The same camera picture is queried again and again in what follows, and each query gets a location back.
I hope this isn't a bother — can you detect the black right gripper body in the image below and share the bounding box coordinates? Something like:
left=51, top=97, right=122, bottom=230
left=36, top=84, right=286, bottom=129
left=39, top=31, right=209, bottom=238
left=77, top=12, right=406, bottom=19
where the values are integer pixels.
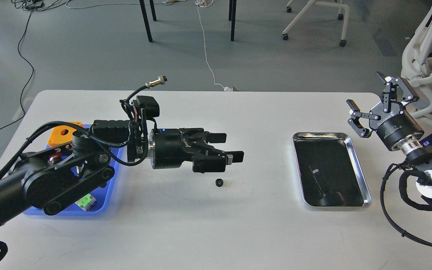
left=370, top=102, right=425, bottom=152

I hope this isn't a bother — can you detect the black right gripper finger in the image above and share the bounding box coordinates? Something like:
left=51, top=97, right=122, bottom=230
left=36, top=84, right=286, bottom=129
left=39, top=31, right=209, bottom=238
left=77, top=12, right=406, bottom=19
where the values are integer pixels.
left=346, top=99, right=377, bottom=138
left=376, top=72, right=420, bottom=113

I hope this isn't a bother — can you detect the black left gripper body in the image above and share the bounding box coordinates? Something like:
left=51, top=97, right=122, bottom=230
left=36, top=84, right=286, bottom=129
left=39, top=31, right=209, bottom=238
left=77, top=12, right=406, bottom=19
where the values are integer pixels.
left=148, top=128, right=203, bottom=169

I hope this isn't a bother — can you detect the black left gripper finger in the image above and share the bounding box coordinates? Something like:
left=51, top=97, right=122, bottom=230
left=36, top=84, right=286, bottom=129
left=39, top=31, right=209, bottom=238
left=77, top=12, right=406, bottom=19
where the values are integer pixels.
left=186, top=128, right=227, bottom=150
left=193, top=149, right=245, bottom=173

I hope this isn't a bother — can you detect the small black gear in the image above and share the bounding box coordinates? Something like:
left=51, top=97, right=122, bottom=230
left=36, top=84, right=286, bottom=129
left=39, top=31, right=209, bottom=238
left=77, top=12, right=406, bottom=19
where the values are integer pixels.
left=215, top=178, right=224, bottom=187

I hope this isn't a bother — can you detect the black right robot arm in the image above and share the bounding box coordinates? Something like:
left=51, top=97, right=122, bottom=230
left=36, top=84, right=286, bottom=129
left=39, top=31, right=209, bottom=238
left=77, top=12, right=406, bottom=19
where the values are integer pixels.
left=346, top=72, right=432, bottom=247

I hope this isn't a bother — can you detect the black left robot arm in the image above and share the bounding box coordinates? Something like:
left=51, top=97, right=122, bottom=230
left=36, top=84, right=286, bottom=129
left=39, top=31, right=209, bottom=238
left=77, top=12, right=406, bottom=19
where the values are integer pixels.
left=0, top=76, right=245, bottom=262

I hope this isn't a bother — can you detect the silver metal tray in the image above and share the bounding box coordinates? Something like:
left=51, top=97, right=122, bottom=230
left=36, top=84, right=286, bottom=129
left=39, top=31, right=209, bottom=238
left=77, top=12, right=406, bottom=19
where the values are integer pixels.
left=292, top=132, right=372, bottom=210

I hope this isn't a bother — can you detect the white chair base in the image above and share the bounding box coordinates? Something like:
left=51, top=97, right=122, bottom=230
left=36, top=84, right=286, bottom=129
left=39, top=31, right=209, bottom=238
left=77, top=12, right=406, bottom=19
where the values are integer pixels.
left=282, top=0, right=351, bottom=48

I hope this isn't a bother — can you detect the blue plastic tray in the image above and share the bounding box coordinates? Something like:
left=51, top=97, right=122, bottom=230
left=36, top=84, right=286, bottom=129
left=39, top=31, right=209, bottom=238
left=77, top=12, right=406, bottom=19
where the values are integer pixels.
left=23, top=124, right=128, bottom=217

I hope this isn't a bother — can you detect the green and white connector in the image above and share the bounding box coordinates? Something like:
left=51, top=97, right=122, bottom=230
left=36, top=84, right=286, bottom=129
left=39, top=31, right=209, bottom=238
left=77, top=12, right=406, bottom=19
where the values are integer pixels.
left=75, top=194, right=96, bottom=212

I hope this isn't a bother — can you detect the orange plastic box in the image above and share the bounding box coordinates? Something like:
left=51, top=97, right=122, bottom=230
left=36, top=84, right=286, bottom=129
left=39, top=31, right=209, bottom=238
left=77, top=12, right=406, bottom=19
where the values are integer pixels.
left=47, top=125, right=77, bottom=147

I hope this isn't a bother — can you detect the red push button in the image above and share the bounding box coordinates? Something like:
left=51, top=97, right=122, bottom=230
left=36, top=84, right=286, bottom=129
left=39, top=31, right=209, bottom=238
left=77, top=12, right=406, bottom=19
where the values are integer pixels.
left=49, top=153, right=62, bottom=165

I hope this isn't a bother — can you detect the black table leg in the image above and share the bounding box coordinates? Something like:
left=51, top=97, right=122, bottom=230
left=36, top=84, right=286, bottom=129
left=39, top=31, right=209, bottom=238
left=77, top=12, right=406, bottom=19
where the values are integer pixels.
left=228, top=0, right=237, bottom=42
left=139, top=0, right=157, bottom=42

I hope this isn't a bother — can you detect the white floor cable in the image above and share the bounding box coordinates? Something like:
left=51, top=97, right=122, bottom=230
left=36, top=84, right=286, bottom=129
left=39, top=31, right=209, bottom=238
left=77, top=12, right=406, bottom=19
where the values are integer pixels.
left=65, top=0, right=235, bottom=92

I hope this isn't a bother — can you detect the black floor cable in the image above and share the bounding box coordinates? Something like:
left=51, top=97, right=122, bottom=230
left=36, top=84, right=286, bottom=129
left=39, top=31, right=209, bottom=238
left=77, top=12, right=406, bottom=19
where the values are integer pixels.
left=0, top=0, right=70, bottom=188

